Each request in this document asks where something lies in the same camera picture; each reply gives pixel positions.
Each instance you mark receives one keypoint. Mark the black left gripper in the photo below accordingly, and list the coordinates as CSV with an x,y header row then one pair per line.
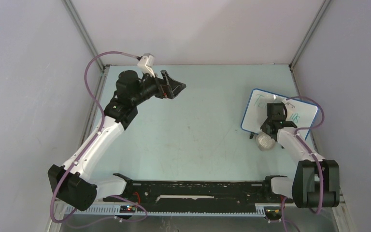
x,y
168,88

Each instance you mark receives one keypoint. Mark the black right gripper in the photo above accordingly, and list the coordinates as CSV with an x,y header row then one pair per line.
x,y
263,127

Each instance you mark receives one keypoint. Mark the grey eraser sponge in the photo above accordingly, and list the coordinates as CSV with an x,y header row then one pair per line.
x,y
265,142

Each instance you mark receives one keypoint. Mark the blue framed small whiteboard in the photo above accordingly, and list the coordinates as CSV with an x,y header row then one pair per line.
x,y
256,113

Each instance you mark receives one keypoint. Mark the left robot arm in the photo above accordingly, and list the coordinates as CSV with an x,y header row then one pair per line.
x,y
72,182

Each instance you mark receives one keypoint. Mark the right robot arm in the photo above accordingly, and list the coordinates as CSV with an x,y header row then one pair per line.
x,y
316,182

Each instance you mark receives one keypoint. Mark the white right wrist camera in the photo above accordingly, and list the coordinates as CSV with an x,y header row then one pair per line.
x,y
290,108

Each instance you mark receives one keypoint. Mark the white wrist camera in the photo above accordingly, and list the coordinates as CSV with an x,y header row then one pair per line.
x,y
290,108
145,63

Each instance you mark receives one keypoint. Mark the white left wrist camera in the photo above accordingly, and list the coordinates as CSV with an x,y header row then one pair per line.
x,y
145,63

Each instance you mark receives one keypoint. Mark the right aluminium frame post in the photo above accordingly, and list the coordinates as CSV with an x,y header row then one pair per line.
x,y
305,41

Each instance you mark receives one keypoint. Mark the aluminium frame post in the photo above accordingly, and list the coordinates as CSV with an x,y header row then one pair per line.
x,y
305,41
76,19

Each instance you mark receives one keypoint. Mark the left aluminium frame post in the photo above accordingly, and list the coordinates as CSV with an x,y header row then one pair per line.
x,y
76,19

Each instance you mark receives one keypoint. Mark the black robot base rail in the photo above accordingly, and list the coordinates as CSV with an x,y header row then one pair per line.
x,y
201,197

